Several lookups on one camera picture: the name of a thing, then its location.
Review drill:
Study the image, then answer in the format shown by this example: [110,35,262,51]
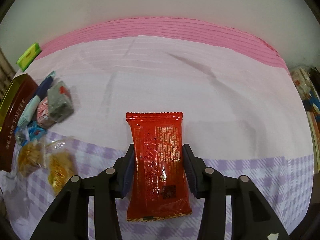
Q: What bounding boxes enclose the blue clear candy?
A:
[14,121,47,146]

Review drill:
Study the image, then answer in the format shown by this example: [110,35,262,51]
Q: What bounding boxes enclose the pink wrapped candy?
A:
[36,97,55,129]

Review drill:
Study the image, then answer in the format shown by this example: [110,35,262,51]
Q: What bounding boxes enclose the clear fried twist snack bag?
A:
[17,139,44,178]

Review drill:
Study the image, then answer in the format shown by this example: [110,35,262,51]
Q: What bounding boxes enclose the dark red toffee tin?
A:
[0,74,38,172]

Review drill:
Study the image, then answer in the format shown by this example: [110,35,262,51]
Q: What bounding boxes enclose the navy and mint snack packet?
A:
[17,71,56,128]

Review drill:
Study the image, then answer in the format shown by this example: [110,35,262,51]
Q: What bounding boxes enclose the cluttered items at right edge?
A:
[290,67,319,174]

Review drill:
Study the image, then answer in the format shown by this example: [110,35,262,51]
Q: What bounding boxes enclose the grey sesame cake block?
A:
[47,81,74,122]

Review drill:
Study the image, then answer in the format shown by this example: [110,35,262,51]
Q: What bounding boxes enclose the red foil snack packet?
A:
[126,112,192,222]

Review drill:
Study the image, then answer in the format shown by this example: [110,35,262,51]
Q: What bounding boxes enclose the green tissue pack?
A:
[16,42,42,72]

